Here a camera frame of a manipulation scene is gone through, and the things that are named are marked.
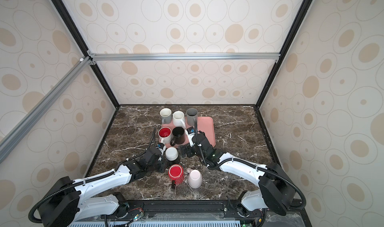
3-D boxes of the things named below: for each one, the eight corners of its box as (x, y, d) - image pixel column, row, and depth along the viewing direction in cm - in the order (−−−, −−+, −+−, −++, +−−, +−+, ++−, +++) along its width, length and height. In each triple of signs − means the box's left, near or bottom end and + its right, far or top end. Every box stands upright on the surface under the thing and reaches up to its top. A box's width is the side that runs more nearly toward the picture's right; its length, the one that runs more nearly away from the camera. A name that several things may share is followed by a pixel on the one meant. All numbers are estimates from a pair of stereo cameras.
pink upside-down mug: (183, 183, 84) (182, 177, 76) (188, 172, 88) (188, 165, 80) (198, 190, 82) (199, 185, 74) (203, 179, 85) (204, 172, 78)
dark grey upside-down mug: (186, 127, 109) (185, 117, 100) (187, 118, 114) (186, 108, 106) (197, 127, 109) (197, 117, 100) (197, 118, 114) (197, 108, 106)
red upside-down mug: (168, 188, 82) (166, 183, 75) (170, 170, 89) (168, 164, 82) (183, 188, 82) (182, 183, 75) (184, 170, 89) (183, 164, 82)
